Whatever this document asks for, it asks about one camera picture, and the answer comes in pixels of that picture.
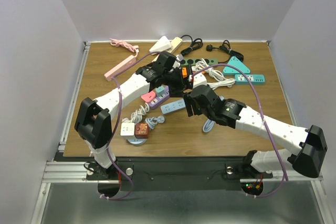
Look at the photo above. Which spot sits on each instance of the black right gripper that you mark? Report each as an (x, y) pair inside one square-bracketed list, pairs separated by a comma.
[(189, 100)]

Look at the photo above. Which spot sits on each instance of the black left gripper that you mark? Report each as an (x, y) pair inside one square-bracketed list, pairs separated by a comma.
[(183, 85)]

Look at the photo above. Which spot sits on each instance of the light blue power strip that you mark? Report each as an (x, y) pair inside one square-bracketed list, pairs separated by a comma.
[(173, 107)]

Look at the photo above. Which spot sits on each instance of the teal cube adapter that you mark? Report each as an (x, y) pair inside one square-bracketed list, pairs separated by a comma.
[(160, 91)]

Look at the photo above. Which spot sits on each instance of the dark red cube socket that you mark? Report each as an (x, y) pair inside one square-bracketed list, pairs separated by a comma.
[(141, 131)]

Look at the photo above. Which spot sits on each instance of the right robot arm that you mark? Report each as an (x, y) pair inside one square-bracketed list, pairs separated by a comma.
[(303, 149)]

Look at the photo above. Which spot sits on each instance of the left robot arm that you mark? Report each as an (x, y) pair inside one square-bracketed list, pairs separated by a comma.
[(93, 122)]

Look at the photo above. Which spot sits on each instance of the pink plug adapter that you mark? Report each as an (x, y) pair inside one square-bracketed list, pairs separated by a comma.
[(148, 97)]

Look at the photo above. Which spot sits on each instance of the orange power strip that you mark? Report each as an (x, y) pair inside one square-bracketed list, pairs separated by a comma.
[(184, 72)]

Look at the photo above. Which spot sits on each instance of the green power strip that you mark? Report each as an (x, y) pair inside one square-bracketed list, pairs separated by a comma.
[(193, 62)]

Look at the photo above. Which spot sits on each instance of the purple power strip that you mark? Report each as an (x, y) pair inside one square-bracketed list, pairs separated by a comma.
[(159, 100)]

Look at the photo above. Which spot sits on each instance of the beige power strip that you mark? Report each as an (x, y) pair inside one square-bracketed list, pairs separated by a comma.
[(176, 42)]

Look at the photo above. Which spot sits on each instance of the white triangular socket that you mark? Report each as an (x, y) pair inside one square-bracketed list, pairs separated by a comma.
[(161, 45)]

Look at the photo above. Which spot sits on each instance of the teal triangular socket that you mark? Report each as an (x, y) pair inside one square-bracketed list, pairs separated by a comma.
[(235, 62)]

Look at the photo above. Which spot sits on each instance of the white cube socket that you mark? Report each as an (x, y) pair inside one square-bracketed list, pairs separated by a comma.
[(127, 130)]

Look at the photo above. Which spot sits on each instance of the round blue socket base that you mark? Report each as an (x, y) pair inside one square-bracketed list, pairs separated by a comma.
[(136, 141)]

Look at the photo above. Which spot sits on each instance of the pink power strip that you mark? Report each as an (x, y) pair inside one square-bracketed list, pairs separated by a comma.
[(120, 67)]

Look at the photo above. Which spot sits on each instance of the teal rectangular power strip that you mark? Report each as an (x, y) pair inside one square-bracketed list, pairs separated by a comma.
[(255, 79)]

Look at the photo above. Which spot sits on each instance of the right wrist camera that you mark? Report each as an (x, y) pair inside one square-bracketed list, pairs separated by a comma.
[(197, 80)]

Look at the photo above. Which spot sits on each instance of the grey-blue plug with cable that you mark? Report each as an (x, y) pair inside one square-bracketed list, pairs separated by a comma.
[(153, 121)]

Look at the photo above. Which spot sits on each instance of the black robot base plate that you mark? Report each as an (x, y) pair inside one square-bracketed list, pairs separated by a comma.
[(174, 173)]

